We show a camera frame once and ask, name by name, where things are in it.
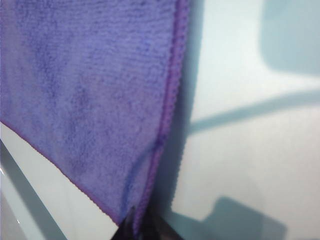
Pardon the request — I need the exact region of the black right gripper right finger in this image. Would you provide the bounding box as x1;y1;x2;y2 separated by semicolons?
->
142;212;183;240

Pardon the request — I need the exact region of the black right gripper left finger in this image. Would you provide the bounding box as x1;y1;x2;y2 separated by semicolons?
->
113;206;137;240

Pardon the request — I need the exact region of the purple microfiber cloth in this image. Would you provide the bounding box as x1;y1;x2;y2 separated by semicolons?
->
0;0;193;240

